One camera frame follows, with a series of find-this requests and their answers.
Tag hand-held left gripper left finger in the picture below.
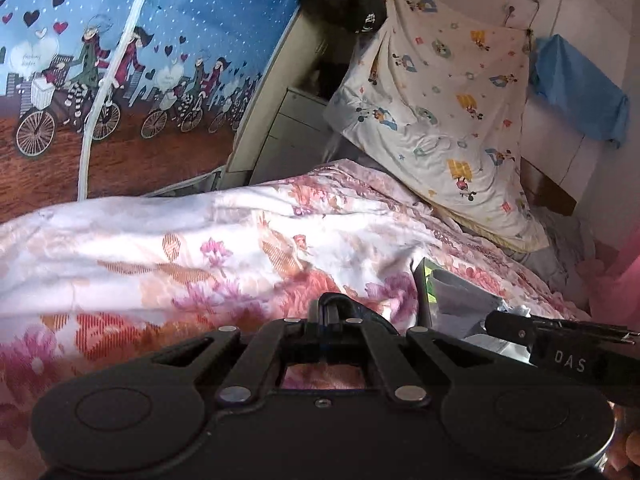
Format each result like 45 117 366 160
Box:
130 319 321 406

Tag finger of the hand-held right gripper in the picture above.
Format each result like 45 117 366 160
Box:
485 310 640 348

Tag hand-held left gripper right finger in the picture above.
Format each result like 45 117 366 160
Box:
330 319 516 408

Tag grey cloth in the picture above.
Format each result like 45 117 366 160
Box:
430 269 506 336

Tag yellow green box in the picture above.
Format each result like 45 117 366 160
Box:
412 257 441 331

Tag person's right hand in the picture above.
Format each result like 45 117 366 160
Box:
602 402 640 471

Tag grey crumpled blanket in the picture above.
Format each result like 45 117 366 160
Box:
520 205 601 306

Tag pink curtain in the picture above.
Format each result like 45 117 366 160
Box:
575 245 640 321

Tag brown wooden headboard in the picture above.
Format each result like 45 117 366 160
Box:
520 157 578 216

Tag floral bedsheet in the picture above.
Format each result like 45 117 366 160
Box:
0 160 601 480

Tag white drawer cabinet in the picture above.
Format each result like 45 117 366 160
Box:
247 87 333 181

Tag beige wooden panel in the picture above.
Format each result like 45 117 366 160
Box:
225 0 321 191

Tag cartoon printed pillow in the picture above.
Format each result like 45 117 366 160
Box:
324 0 551 253

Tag blue hanging cloth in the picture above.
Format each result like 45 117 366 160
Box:
530 35 631 148

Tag white curved pole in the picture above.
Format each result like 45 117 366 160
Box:
79 0 166 201

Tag black printed bag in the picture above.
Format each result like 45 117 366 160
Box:
345 0 388 35

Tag blue printed curtain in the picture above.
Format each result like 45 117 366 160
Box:
0 0 328 211

